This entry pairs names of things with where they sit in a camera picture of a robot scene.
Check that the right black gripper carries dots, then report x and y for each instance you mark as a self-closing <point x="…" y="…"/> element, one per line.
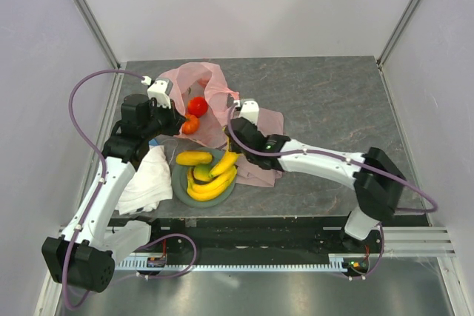
<point x="234" y="149"/>

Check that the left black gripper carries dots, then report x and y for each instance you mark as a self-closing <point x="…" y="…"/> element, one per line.
<point x="175" y="118"/>

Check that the orange tangerine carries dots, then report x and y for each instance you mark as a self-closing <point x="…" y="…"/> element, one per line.
<point x="191" y="124"/>

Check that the red-yellow apple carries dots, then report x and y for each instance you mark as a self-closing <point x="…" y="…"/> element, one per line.
<point x="197" y="106"/>

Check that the green-yellow mango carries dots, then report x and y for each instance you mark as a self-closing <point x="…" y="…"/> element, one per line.
<point x="201" y="172"/>

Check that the pink plastic bag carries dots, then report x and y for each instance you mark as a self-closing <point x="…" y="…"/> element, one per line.
<point x="207" y="80"/>

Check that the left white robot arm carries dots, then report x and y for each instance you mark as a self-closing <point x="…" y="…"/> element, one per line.
<point x="83" y="255"/>

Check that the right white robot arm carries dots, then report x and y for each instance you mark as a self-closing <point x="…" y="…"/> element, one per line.
<point x="374" y="178"/>

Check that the yellow mango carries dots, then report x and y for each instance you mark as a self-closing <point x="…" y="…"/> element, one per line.
<point x="194" y="158"/>

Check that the yellow banana bunch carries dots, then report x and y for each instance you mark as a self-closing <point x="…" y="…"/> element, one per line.
<point x="211" y="190"/>

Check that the grey-green plate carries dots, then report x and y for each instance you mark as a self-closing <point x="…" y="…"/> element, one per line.
<point x="179" y="183"/>

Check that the white cloth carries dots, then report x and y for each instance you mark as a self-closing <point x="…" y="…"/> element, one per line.
<point x="150" y="185"/>

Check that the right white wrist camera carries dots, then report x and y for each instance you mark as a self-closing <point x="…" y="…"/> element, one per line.
<point x="248" y="109"/>

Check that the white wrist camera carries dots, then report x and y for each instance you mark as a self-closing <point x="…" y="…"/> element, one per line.
<point x="248" y="109"/>
<point x="158" y="90"/>

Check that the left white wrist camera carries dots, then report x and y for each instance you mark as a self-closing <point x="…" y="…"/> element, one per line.
<point x="158" y="90"/>

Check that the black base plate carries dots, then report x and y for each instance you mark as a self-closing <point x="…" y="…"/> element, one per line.
<point x="317" y="235"/>

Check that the white slotted cable duct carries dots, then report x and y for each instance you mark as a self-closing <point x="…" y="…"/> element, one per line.
<point x="144" y="263"/>

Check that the left aluminium frame post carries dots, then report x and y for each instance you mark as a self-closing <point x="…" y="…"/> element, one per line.
<point x="97" y="32"/>

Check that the aluminium frame post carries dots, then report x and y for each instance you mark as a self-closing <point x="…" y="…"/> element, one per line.
<point x="97" y="32"/>
<point x="398" y="31"/>

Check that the aluminium rail front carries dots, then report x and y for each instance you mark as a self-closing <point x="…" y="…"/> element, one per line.
<point x="404" y="240"/>

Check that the right aluminium frame post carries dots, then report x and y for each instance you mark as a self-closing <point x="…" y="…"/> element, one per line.
<point x="398" y="31"/>

